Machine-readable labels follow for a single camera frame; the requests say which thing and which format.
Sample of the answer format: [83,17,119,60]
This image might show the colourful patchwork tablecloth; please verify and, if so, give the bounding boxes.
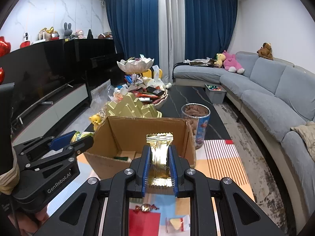
[37,146,262,235]

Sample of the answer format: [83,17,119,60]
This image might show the black piano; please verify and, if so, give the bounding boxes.
[64,39,125,101]

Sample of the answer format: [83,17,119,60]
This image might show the pink plush toy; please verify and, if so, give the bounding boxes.
[223,50,245,74]

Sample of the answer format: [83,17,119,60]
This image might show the grey sectional sofa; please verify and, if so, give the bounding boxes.
[173,51,315,202]

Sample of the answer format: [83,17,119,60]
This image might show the white lotus fruit bowl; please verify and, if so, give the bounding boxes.
[117,58,154,75]

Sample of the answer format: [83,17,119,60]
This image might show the dark green snack packet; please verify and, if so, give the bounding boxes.
[114,156,132,162]

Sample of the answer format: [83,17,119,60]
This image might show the brown cardboard box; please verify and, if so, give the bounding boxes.
[84,116,196,180]

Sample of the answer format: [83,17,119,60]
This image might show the brown plush bear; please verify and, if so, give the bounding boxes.
[257,43,273,60]

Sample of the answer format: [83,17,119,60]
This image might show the grey TV cabinet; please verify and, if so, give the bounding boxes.
[12,84,89,146]

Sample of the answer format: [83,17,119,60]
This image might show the person's left hand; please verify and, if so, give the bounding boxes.
[16,207,49,235]

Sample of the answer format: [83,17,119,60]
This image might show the blue curtains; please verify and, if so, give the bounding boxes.
[105,0,238,69]

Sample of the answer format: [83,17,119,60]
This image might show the round nut tin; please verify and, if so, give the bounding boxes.
[181,103,210,149]

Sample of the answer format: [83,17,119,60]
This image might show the clear white red packet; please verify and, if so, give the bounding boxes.
[166,215,191,234]

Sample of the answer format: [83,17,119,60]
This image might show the grey rabbit plush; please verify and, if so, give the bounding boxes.
[64,22,73,39]

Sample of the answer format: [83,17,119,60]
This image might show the yellow bear figurine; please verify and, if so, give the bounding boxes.
[89,113,102,131]

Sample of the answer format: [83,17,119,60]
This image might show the yellow plush toy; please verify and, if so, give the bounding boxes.
[214,53,226,68]

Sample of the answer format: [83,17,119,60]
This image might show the gold foil snack packet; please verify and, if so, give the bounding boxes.
[146,133,173,188]

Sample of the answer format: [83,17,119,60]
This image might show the red heart balloon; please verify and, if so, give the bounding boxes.
[0,36,11,84]

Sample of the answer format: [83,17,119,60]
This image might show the remote control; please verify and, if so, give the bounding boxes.
[41,101,53,105]

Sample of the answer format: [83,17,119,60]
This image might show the red foil candy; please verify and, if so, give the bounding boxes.
[133,204,159,213]

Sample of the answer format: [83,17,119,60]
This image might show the white sheer curtain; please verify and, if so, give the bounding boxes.
[158,0,185,83]

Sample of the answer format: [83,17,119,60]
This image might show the green yellow candy packet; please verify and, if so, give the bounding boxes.
[70,131,94,143]

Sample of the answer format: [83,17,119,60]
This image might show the gold mountain-shaped tin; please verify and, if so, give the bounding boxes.
[106,93,162,118]

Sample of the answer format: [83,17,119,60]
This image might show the lower snack tray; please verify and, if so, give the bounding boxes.
[107,76,169,110]

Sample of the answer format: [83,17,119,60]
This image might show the beige jacket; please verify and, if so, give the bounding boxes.
[290,121,315,161]

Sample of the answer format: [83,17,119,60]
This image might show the grey storage bin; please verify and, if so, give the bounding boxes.
[205,84,226,104]

